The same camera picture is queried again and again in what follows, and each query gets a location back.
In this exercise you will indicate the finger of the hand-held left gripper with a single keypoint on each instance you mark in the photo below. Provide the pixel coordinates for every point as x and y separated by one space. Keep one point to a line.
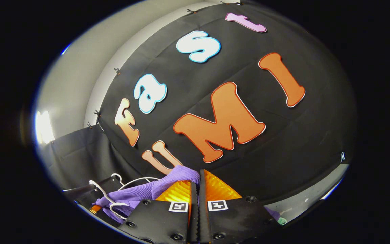
95 209

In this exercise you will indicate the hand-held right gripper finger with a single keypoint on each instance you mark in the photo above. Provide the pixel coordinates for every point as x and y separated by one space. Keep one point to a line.
194 213
202 217

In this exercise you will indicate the purple ribbed shirt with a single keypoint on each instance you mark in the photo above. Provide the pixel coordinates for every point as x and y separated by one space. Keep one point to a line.
168 184

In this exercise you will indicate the green laundry hamper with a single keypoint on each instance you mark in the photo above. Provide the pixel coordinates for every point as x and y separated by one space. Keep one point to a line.
282 221

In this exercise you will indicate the black clothes rack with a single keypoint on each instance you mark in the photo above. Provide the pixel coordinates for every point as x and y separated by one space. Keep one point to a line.
80 192

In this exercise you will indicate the black backdrop cloth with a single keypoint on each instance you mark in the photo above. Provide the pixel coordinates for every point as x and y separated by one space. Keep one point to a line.
283 152
80 152

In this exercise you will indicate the ceiling light panel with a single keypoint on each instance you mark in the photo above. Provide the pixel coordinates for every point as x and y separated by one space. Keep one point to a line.
44 127

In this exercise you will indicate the light blue cloth clip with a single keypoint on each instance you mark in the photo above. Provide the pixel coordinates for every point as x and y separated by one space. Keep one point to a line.
342 156

